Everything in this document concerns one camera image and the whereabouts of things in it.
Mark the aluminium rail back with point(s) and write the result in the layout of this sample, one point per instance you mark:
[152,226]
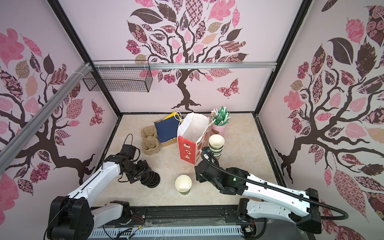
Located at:
[187,66]

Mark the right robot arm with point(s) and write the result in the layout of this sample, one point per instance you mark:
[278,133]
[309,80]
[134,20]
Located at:
[262,199]

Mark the black wire basket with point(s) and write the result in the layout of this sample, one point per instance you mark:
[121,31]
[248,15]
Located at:
[131,77]

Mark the stack of paper cups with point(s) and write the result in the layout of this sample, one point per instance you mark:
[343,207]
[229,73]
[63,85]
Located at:
[216,145]

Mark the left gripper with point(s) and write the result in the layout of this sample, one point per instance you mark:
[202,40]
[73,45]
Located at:
[143,166]

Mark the white cable duct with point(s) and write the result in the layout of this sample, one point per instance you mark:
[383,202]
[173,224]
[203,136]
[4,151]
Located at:
[166,233]

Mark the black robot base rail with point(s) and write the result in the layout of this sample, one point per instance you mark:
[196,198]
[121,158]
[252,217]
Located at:
[210,215]

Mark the stack of black lids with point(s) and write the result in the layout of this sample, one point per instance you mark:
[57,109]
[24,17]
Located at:
[150,179]

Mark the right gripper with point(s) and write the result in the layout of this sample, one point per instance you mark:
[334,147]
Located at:
[199,177]

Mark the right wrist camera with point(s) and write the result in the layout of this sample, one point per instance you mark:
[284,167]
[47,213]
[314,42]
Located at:
[207,155]

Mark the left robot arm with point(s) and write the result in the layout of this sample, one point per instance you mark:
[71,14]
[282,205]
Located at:
[72,217]

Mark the navy napkin stack box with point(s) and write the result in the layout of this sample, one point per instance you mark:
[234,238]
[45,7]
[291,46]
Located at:
[167,129]

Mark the aluminium rail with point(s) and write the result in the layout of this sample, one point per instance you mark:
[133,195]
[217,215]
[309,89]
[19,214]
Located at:
[11,150]
[187,66]

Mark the pink straw holder cup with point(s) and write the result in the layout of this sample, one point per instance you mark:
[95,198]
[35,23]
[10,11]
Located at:
[218,130]

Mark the aluminium rail left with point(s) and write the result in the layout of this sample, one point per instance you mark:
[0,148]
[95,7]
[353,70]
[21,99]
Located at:
[11,150]

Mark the white red paper bag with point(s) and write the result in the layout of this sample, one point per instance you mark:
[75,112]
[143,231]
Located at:
[192,136]

